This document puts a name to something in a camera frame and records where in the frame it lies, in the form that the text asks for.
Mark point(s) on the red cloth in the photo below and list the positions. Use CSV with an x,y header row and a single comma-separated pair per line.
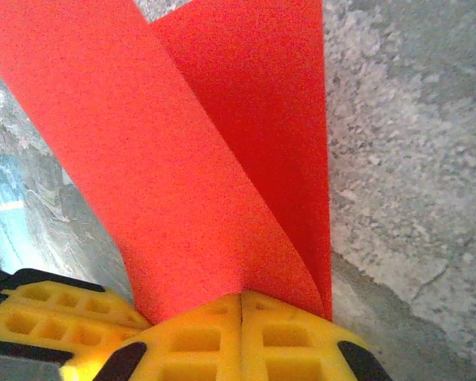
x,y
143,158

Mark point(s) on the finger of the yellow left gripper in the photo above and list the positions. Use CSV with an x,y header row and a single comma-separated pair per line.
x,y
63,299
43,331

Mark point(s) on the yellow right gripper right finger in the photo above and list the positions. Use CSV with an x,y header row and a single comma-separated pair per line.
x,y
293,349

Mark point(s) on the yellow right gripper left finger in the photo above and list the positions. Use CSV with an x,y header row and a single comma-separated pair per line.
x,y
190,349

